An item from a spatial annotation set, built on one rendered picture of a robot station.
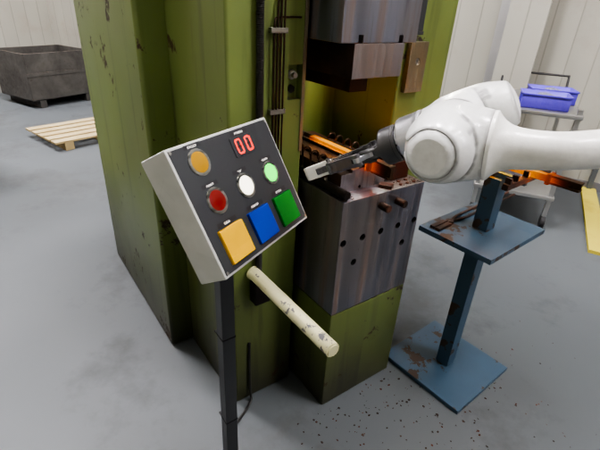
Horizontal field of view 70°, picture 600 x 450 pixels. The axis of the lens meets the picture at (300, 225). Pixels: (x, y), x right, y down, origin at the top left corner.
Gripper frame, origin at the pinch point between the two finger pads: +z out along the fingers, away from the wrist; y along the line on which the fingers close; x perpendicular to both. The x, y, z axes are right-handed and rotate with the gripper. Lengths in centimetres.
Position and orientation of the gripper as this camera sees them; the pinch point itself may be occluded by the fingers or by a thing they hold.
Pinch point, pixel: (319, 170)
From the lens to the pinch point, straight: 97.2
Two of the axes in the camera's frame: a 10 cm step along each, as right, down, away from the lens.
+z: -7.8, 2.0, 6.0
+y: 5.0, -3.8, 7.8
